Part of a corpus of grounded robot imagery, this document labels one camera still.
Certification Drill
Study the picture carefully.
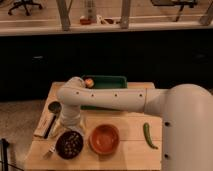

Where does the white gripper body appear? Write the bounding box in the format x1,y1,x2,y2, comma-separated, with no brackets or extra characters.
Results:
53,115,85,137

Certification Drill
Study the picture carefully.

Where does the grapes bunch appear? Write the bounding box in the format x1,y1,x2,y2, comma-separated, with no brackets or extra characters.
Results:
59,133,81,156

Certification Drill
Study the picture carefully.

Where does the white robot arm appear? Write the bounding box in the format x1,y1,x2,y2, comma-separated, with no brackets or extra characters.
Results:
57,77,213,171

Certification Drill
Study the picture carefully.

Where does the dark purple bowl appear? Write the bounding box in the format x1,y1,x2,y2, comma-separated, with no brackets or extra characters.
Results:
55,129,85,160

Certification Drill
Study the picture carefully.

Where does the orange bowl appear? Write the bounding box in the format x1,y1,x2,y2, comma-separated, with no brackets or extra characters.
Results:
88,124,120,155

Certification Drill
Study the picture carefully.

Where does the silver fork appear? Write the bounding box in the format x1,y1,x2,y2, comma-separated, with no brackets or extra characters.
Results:
43,146,55,159

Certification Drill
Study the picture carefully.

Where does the small orange fruit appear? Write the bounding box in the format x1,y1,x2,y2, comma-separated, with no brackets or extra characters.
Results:
84,78,94,88

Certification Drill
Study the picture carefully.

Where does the green plastic tray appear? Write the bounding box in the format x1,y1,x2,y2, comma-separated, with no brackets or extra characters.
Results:
80,74,129,111

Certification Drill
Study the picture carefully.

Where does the green chili pepper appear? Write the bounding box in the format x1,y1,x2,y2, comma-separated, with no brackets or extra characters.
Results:
143,122,158,150

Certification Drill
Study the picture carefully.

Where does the black stand lower left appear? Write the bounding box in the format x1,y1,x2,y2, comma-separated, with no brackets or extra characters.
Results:
0,138,24,171

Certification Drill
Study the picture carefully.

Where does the red object on shelf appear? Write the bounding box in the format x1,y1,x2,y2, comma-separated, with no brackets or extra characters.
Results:
79,16,92,25

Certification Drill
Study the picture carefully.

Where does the black office chair left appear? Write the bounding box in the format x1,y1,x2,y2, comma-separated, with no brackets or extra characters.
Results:
8,0,43,16

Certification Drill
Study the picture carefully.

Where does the black office chair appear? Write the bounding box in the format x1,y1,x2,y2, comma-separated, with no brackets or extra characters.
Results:
8,0,43,16
150,0,198,22

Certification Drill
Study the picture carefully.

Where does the black office chair right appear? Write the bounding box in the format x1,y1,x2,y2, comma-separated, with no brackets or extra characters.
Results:
150,0,198,22

